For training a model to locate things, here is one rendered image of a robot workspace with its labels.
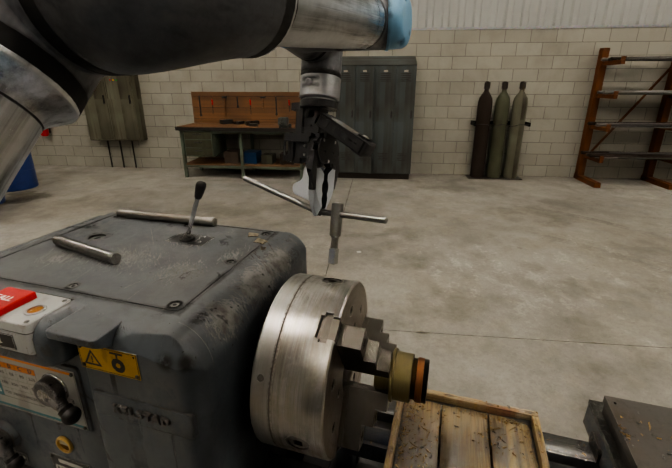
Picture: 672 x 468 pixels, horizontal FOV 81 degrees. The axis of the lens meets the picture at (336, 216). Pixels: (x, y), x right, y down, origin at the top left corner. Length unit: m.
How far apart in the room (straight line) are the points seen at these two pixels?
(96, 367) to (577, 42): 7.67
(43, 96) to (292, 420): 0.54
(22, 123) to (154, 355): 0.38
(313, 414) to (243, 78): 7.14
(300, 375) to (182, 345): 0.18
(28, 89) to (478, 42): 7.19
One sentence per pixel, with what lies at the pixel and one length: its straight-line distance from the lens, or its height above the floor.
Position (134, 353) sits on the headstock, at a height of 1.23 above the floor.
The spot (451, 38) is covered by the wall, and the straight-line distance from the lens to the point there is 7.30.
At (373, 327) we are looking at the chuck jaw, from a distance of 0.85.
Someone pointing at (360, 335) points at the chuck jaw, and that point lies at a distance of 0.66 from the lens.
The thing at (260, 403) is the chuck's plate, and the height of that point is 1.11.
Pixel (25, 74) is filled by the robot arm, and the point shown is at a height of 1.59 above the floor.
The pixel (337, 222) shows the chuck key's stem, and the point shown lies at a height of 1.34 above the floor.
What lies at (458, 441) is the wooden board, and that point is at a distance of 0.96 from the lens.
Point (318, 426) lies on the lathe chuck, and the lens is 0.67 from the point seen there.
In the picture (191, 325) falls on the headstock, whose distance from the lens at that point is 0.63.
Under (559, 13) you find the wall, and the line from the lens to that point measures 7.79.
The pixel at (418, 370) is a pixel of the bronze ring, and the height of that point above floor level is 1.11.
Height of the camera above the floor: 1.58
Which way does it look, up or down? 19 degrees down
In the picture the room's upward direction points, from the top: straight up
